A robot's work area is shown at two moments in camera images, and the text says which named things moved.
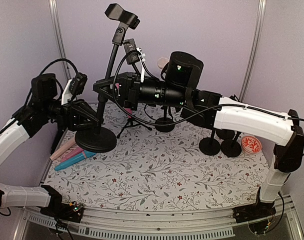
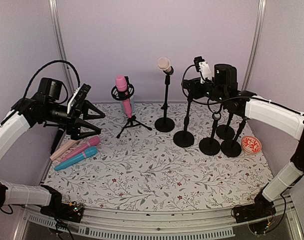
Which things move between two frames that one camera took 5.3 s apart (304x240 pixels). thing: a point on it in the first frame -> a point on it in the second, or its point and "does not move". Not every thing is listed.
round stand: (226, 134) does not move
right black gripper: (124, 79) -> (194, 91)
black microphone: (58, 136) does not move
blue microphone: (84, 155) does not move
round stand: (98, 139) -> (185, 138)
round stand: (209, 146) does not move
